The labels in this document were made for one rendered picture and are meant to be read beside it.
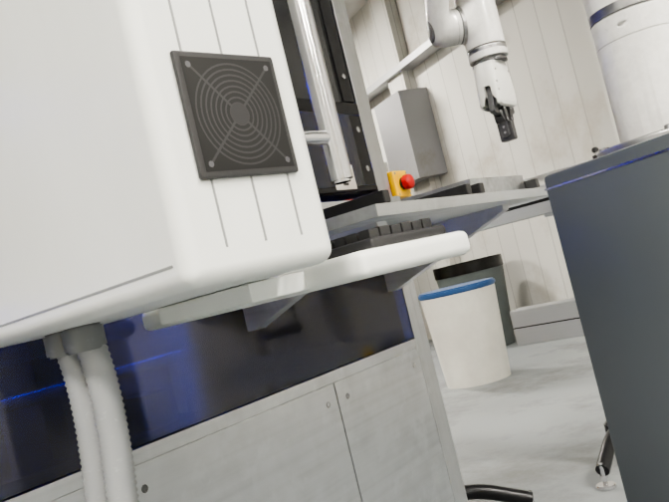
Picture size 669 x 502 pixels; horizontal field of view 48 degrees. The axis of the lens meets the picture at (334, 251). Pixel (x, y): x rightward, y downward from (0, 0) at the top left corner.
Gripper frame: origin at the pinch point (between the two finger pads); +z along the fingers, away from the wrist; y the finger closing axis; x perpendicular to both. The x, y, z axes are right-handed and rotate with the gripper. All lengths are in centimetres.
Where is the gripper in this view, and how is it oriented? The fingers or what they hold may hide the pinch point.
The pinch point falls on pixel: (507, 131)
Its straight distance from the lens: 166.1
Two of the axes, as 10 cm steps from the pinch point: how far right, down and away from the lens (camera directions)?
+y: -5.8, 1.1, -8.0
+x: 7.8, -2.2, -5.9
